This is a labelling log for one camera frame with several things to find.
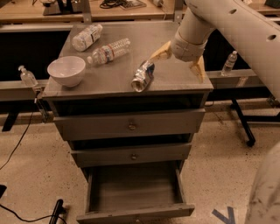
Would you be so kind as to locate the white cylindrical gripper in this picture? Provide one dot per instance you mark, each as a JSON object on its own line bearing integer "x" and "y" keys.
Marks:
{"x": 186, "y": 49}

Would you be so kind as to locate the silver redbull can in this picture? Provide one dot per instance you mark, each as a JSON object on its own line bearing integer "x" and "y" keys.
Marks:
{"x": 143, "y": 76}

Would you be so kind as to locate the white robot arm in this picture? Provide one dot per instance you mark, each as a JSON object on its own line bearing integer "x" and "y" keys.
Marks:
{"x": 257, "y": 40}

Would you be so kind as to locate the grey top drawer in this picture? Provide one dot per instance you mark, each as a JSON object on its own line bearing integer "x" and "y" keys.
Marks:
{"x": 135, "y": 124}

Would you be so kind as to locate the grey wooden drawer cabinet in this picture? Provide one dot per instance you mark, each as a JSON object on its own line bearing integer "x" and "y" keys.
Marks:
{"x": 107, "y": 89}

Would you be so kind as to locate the grey middle drawer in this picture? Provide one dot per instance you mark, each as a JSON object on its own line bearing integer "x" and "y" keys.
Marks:
{"x": 131, "y": 154}

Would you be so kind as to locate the grey open bottom drawer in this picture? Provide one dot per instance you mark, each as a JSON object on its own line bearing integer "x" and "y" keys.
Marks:
{"x": 134, "y": 194}

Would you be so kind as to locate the upright clear water bottle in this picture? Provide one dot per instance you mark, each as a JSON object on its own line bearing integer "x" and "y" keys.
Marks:
{"x": 229, "y": 64}

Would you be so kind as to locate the clear water bottle red label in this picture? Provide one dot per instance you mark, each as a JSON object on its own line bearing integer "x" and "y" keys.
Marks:
{"x": 109, "y": 52}

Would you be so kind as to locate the clear bottle white label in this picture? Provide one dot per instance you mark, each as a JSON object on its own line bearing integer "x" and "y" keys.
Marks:
{"x": 83, "y": 40}

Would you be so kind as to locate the black table leg with caster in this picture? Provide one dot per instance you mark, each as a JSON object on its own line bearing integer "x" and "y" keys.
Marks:
{"x": 251, "y": 139}

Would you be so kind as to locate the white ceramic bowl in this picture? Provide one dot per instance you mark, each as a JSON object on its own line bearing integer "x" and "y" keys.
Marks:
{"x": 68, "y": 71}

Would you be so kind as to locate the black monitor stand base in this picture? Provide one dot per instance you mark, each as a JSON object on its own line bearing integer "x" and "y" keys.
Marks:
{"x": 62, "y": 7}

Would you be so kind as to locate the left hand sanitizer pump bottle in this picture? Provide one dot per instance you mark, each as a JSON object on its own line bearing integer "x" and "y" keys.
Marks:
{"x": 27, "y": 77}

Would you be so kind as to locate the black stand foot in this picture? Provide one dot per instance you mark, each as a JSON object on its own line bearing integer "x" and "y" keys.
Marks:
{"x": 57, "y": 211}

